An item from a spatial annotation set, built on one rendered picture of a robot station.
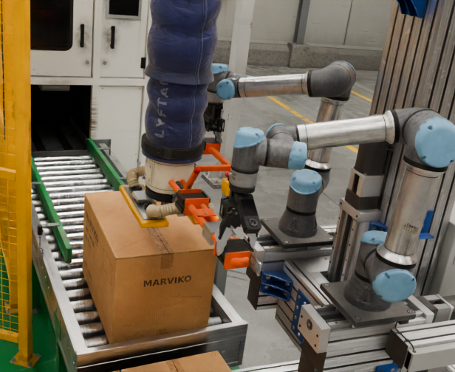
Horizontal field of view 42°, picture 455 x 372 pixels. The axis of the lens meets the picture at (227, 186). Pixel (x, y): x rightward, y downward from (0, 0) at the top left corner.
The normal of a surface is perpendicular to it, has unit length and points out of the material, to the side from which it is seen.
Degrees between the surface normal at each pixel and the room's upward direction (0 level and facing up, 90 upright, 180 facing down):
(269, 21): 90
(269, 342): 0
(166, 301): 90
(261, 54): 90
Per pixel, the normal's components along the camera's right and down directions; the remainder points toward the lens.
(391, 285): 0.00, 0.49
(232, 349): 0.42, 0.38
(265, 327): 0.11, -0.92
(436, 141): 0.04, 0.25
